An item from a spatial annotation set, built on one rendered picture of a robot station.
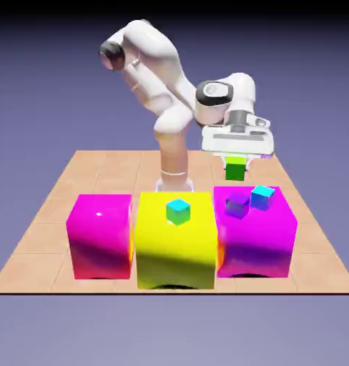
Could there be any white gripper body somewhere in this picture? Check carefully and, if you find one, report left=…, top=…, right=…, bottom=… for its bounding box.
left=200, top=124, right=275, bottom=159

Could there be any small green cube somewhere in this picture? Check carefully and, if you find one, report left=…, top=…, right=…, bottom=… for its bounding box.
left=225, top=156, right=247, bottom=182

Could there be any small blue cube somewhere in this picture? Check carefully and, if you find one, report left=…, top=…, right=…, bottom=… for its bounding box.
left=250, top=184, right=276, bottom=212

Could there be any small purple cube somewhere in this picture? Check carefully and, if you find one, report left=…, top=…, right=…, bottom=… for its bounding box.
left=225, top=192, right=251, bottom=220

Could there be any small cyan cube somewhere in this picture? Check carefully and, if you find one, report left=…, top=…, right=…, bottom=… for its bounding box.
left=165, top=198, right=192, bottom=227

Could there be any large magenta box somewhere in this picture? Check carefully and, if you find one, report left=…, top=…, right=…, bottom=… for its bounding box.
left=213, top=185, right=299, bottom=279

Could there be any large yellow box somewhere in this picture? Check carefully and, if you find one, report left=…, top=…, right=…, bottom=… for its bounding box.
left=134, top=191, right=219, bottom=290

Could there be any large pink box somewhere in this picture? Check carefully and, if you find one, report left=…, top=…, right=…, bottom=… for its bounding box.
left=65, top=193, right=134, bottom=280

